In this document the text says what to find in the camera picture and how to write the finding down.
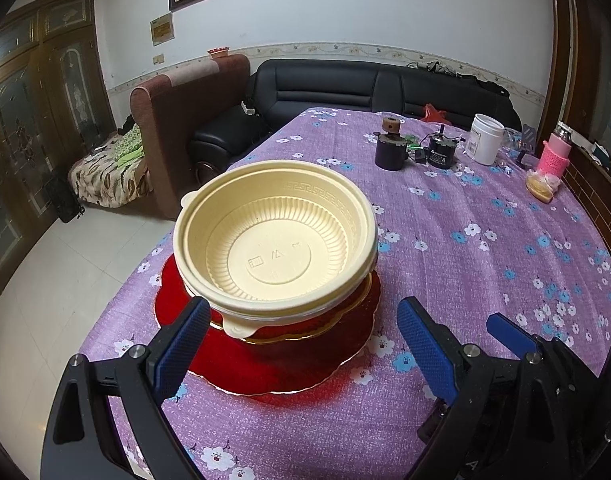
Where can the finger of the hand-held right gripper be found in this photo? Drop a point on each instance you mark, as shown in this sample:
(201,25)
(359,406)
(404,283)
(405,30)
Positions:
(510,332)

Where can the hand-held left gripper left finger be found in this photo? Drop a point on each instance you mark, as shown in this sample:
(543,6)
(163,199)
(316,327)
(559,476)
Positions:
(180,350)

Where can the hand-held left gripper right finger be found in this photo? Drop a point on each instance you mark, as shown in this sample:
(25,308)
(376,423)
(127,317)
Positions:
(428,355)

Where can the cream plastic bowl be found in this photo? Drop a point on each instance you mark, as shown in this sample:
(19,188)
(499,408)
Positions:
(238,329)
(275,240)

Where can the large red plate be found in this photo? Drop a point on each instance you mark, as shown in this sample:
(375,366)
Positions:
(285,365)

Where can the purple floral tablecloth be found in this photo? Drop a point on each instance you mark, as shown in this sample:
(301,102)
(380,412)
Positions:
(485,270)

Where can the bagged bun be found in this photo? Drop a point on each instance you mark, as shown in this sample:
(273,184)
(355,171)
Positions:
(541,187)

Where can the wooden sideboard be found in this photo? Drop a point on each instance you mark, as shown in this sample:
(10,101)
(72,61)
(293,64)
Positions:
(595,180)

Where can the pink sleeved bottle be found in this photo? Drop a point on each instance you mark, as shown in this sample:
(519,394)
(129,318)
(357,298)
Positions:
(554,157)

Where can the leaf print blanket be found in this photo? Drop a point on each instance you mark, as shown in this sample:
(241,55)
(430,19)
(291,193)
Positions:
(105,177)

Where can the black bag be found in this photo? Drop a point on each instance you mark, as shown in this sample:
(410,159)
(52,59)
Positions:
(63,200)

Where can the white plastic jar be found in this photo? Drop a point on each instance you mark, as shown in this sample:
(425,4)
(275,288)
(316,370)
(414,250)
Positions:
(483,142)

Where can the black cylindrical motor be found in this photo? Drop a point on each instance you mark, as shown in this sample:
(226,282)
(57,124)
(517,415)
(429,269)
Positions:
(441,152)

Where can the black power adapter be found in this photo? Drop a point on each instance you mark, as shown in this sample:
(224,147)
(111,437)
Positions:
(418,156)

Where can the dark purple cup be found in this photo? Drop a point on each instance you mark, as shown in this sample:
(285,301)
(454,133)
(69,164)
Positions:
(391,155)

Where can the brown armchair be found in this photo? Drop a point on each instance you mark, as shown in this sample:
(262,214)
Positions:
(175,135)

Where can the brown wooden spool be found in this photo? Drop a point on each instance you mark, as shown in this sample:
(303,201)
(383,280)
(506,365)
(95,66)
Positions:
(391,125)

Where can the white power strip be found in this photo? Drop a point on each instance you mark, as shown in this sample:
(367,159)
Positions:
(248,107)

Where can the wooden glass panel door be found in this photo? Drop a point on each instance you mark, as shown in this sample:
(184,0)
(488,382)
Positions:
(35,135)

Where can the black leather sofa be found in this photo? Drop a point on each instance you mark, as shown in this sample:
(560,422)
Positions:
(325,85)

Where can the red dish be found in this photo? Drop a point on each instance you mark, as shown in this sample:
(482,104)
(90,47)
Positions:
(218,51)

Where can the wall switch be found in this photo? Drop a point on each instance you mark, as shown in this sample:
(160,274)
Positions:
(158,58)

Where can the yellow wall notice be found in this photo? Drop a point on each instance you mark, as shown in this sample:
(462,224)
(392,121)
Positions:
(162,29)

